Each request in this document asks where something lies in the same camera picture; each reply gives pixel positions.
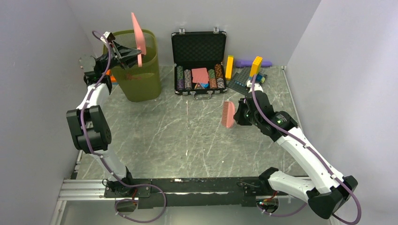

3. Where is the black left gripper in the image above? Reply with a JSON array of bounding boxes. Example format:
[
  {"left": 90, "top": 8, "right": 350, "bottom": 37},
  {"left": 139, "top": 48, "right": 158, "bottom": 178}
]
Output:
[{"left": 98, "top": 40, "right": 144, "bottom": 74}]

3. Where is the pink plastic hand brush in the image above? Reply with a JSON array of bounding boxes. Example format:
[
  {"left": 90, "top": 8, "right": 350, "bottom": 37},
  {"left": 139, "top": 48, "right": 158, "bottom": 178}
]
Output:
[{"left": 221, "top": 101, "right": 235, "bottom": 128}]

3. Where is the pink plastic dustpan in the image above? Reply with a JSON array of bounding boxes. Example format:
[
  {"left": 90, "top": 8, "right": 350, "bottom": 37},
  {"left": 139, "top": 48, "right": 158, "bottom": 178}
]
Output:
[{"left": 131, "top": 12, "right": 146, "bottom": 67}]

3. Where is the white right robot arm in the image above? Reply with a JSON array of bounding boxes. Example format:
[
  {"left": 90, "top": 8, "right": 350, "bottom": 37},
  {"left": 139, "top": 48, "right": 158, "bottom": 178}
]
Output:
[{"left": 233, "top": 91, "right": 361, "bottom": 225}]

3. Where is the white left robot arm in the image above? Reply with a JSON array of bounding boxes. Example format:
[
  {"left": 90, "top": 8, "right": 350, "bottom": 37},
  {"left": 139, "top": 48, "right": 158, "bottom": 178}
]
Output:
[{"left": 66, "top": 41, "right": 142, "bottom": 197}]

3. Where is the building block assembly on baseplate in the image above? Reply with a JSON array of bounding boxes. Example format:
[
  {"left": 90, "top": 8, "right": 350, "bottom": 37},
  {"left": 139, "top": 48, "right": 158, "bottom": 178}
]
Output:
[{"left": 227, "top": 56, "right": 267, "bottom": 95}]

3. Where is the olive green mesh wastebasket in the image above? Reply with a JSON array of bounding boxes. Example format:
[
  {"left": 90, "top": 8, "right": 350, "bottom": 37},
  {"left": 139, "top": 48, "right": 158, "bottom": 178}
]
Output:
[{"left": 110, "top": 30, "right": 161, "bottom": 102}]

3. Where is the yellow tall building block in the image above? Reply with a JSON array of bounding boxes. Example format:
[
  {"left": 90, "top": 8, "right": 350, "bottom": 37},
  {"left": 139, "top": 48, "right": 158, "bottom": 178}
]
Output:
[{"left": 225, "top": 55, "right": 234, "bottom": 81}]

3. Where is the purple cylinder toy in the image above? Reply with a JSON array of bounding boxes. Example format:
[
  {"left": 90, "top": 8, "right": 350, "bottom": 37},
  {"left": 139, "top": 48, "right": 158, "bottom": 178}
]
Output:
[{"left": 235, "top": 60, "right": 272, "bottom": 68}]

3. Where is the pink card stack in case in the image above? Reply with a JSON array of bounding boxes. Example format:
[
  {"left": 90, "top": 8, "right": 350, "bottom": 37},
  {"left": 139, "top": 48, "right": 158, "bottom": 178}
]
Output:
[{"left": 191, "top": 67, "right": 209, "bottom": 83}]

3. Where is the black poker chip case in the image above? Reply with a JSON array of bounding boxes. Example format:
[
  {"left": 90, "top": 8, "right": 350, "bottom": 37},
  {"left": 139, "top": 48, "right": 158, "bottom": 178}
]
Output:
[{"left": 171, "top": 27, "right": 228, "bottom": 100}]

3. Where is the orange plastic handle object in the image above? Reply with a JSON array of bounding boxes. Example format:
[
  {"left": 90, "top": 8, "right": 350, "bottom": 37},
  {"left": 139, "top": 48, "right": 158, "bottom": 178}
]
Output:
[{"left": 106, "top": 70, "right": 117, "bottom": 84}]

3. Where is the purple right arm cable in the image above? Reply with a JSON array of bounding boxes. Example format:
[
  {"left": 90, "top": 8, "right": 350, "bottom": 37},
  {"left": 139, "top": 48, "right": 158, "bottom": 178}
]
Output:
[{"left": 250, "top": 74, "right": 362, "bottom": 225}]

